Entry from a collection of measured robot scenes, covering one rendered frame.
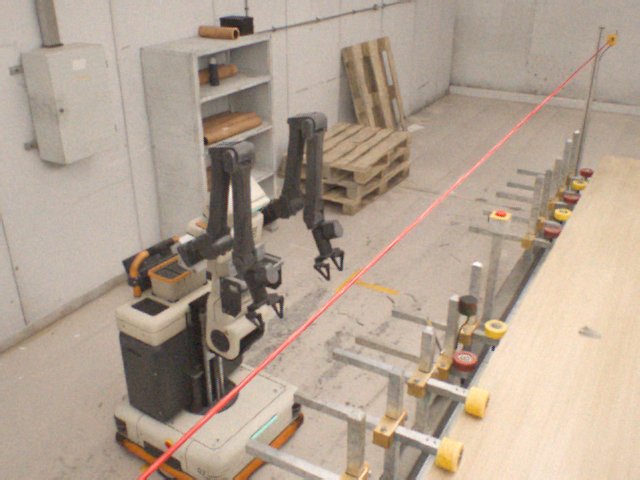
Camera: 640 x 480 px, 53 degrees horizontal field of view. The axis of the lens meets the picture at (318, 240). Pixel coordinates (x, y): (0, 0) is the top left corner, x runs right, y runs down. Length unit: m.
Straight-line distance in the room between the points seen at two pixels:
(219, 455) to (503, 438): 1.27
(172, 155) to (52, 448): 2.09
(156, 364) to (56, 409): 1.02
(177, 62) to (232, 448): 2.50
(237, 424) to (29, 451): 1.07
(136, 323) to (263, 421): 0.72
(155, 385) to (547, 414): 1.59
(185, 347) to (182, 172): 1.94
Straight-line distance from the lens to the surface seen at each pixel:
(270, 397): 3.10
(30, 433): 3.61
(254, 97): 5.15
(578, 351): 2.48
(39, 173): 4.11
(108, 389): 3.76
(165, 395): 2.91
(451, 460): 1.86
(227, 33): 4.72
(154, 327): 2.71
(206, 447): 2.88
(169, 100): 4.47
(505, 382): 2.25
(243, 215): 2.13
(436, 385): 2.09
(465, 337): 2.52
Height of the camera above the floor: 2.23
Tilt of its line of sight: 26 degrees down
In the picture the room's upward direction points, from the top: straight up
